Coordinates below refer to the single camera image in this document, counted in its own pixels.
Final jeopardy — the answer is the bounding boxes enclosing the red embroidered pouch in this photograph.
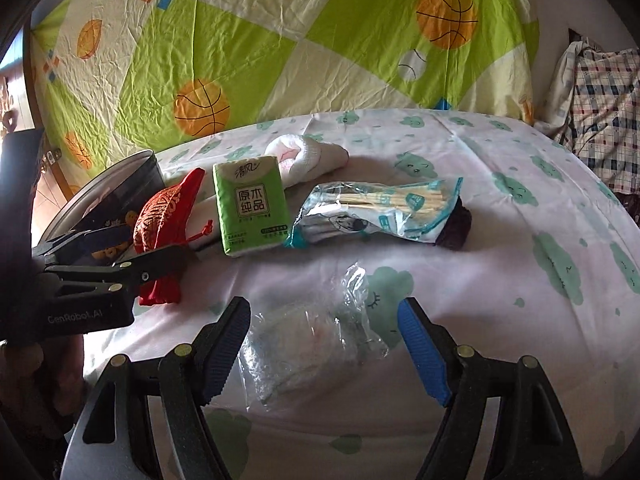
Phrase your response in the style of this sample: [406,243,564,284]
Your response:
[132,168,214,307]

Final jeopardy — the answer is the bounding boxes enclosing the purple velvet scrunchie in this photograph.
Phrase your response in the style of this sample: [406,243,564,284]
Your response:
[435,198,472,250]

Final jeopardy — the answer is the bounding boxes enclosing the white towel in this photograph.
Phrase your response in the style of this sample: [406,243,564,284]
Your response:
[264,134,349,188]

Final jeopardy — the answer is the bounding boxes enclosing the left hand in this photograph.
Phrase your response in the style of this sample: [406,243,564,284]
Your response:
[1,335,86,470]

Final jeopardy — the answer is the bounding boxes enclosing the round black metal tin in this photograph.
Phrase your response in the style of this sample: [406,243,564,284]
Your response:
[40,150,165,266]

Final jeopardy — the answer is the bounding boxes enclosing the green tissue pack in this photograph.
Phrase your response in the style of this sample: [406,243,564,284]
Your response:
[213,155,291,257]

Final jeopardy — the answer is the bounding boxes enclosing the green basketball bedsheet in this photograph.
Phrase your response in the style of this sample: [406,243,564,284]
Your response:
[32,0,539,190]

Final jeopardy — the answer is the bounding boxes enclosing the clear plastic bag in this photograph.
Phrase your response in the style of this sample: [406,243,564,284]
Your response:
[238,263,390,411]

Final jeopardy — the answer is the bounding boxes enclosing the cloud pattern table cloth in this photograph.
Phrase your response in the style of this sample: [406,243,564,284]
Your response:
[85,110,639,479]

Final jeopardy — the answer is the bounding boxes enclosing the bag of bamboo sticks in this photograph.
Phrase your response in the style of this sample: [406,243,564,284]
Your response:
[285,178,463,248]

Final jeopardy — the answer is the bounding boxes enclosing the plaid fabric bag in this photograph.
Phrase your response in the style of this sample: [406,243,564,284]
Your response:
[535,41,639,195]

